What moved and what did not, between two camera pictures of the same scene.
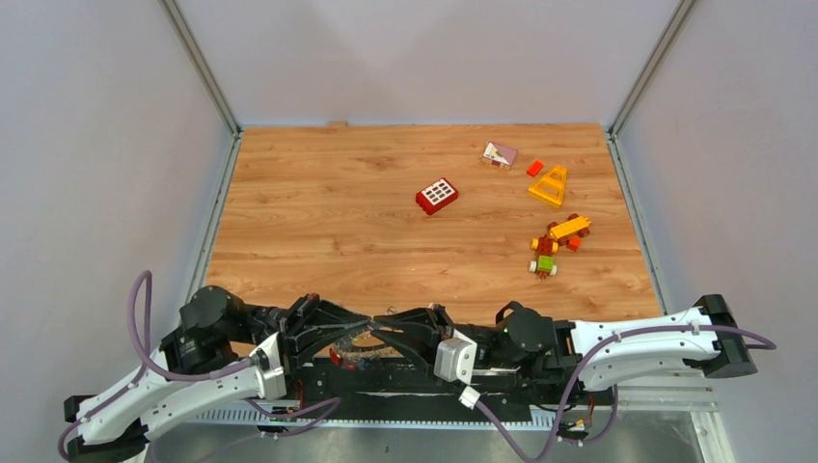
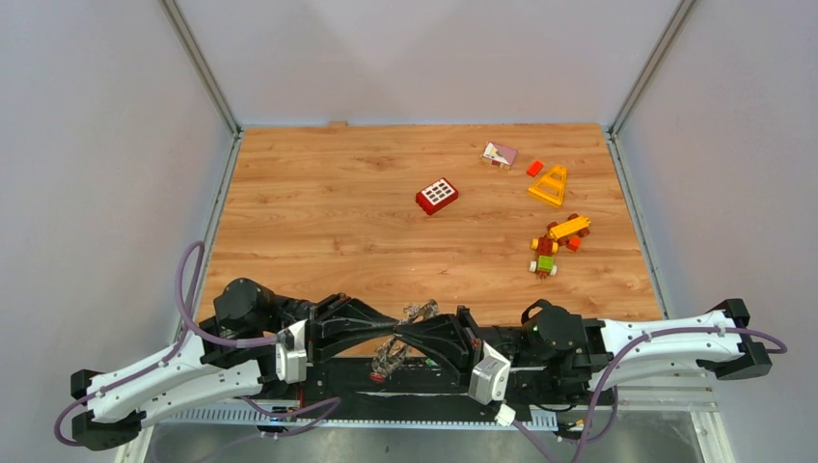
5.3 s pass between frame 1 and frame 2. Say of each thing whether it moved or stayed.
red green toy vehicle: stayed
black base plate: stayed
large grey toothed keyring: moved
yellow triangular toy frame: stayed
